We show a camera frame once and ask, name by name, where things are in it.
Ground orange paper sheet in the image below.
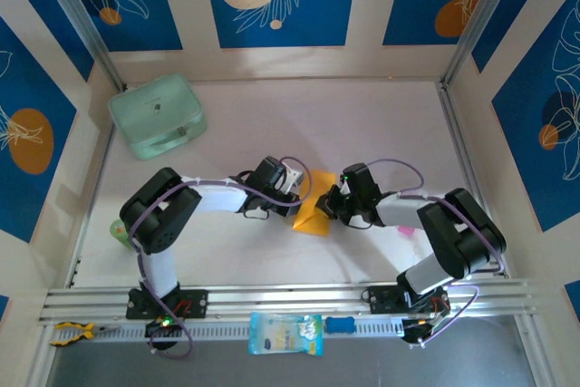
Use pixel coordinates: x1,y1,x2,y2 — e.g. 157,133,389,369
292,168,339,238

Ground wet wipes pack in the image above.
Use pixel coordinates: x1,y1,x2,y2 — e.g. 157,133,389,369
247,312,325,357

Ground mint green zip pouch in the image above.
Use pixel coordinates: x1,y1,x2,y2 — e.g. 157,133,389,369
108,73,209,161

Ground small green cup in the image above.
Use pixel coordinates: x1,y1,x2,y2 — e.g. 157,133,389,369
110,218,133,250

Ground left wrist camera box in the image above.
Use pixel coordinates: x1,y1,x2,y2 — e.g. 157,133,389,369
282,169,305,192

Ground purple cable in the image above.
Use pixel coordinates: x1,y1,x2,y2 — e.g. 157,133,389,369
128,156,314,360
368,158,508,348

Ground wide aluminium rail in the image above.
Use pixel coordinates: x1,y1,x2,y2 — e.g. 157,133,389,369
38,277,538,326

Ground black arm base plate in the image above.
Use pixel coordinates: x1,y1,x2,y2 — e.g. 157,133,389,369
365,285,450,315
125,288,209,321

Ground slotted grey cable duct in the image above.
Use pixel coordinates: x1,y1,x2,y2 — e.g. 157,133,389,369
47,317,408,345

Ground aluminium frame post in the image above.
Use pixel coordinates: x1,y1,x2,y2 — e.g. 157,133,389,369
34,0,127,92
440,0,529,90

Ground yellow handled pliers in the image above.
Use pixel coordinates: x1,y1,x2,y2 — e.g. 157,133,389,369
48,321,121,347

